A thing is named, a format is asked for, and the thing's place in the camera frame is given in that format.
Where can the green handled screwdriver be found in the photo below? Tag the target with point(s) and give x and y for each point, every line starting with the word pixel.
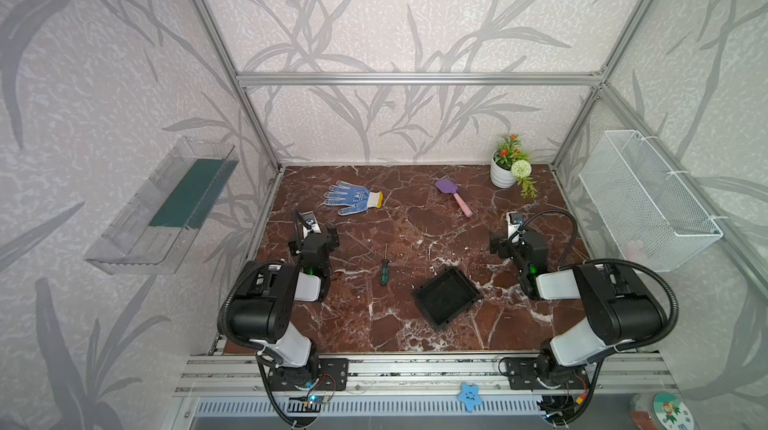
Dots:
pixel 385 268

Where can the aluminium front rail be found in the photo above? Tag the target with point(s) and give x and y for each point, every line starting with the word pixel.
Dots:
pixel 426 373

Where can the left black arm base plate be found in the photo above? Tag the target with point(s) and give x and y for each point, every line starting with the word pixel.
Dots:
pixel 324 374

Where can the potted artificial flower plant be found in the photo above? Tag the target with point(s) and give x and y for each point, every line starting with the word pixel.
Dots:
pixel 510 166

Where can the white wire mesh basket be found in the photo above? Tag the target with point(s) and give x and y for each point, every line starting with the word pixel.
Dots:
pixel 653 217

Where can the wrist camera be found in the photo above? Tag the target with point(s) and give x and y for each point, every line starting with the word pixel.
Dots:
pixel 514 223
pixel 307 223

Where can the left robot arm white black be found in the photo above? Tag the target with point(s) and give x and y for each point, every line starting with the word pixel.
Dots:
pixel 256 313

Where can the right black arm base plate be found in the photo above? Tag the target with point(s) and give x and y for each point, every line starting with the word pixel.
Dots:
pixel 542 372

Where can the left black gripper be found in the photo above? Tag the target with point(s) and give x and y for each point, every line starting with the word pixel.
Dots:
pixel 313 238

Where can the blue white work glove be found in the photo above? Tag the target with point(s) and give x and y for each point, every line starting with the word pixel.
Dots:
pixel 352 199

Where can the purple pink toy spatula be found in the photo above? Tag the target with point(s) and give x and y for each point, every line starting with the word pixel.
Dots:
pixel 448 186

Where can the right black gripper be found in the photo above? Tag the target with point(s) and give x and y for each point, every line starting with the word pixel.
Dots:
pixel 512 243

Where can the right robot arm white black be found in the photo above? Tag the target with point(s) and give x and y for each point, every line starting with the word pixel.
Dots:
pixel 627 306

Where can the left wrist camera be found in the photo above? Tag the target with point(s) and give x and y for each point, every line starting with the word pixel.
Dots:
pixel 307 223

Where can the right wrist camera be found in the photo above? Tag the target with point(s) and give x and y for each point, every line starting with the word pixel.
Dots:
pixel 514 223

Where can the round green cartoon tin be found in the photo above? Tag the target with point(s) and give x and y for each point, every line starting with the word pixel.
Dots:
pixel 660 411

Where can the black square bin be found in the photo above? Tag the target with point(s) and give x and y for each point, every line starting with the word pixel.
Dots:
pixel 446 296

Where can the clear plastic wall tray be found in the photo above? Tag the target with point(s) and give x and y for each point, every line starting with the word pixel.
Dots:
pixel 157 227

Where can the blue star sticker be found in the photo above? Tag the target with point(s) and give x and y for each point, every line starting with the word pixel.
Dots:
pixel 470 397

